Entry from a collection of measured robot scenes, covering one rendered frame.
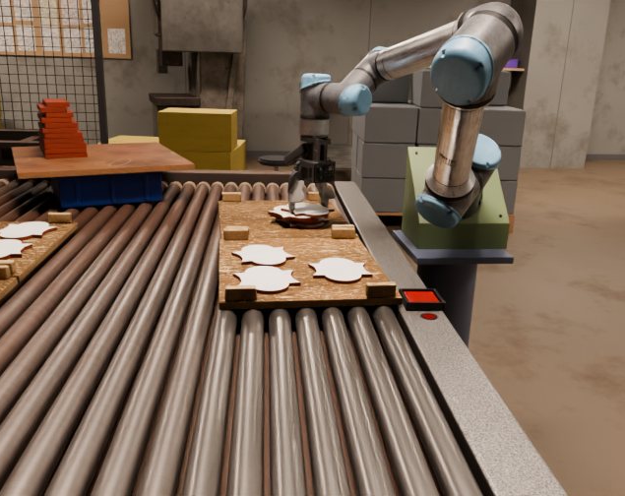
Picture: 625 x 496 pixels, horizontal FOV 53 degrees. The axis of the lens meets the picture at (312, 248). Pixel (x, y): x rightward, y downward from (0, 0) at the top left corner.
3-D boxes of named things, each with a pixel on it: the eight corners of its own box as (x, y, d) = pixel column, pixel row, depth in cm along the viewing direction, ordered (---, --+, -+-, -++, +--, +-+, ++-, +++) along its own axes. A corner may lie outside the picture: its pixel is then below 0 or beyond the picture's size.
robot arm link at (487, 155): (494, 173, 168) (514, 143, 156) (470, 207, 163) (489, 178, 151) (456, 151, 171) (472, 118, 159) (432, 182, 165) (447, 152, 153)
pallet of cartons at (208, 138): (80, 209, 552) (71, 111, 527) (101, 182, 660) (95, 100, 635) (254, 208, 575) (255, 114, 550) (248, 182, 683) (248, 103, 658)
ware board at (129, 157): (156, 147, 237) (156, 142, 236) (194, 169, 194) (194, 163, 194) (11, 152, 215) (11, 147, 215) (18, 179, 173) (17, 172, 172)
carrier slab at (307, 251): (357, 243, 159) (358, 236, 159) (402, 305, 121) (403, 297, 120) (218, 244, 155) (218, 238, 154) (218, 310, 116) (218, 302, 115)
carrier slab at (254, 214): (329, 204, 199) (329, 199, 198) (358, 242, 160) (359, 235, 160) (218, 206, 193) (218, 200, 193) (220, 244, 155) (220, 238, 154)
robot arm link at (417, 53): (527, -29, 121) (363, 42, 161) (501, 2, 117) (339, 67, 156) (551, 24, 126) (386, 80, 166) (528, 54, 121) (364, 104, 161)
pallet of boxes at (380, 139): (481, 208, 600) (496, 70, 562) (512, 232, 518) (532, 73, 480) (347, 206, 593) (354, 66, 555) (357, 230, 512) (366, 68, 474)
